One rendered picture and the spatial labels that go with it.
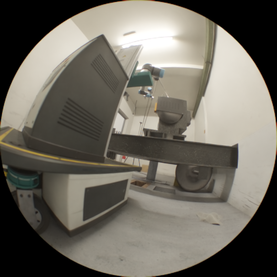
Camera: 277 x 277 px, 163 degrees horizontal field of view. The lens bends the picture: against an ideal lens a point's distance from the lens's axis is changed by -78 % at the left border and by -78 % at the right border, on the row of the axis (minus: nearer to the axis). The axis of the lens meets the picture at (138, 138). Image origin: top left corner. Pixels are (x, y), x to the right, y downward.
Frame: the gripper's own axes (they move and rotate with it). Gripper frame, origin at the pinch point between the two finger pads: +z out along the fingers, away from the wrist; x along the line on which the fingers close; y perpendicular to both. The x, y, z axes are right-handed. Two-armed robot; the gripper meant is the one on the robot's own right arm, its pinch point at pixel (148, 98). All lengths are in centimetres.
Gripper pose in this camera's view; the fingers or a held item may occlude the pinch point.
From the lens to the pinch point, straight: 203.8
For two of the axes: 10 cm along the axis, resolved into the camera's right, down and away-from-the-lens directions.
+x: 9.7, 2.2, -0.8
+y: -2.3, 9.4, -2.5
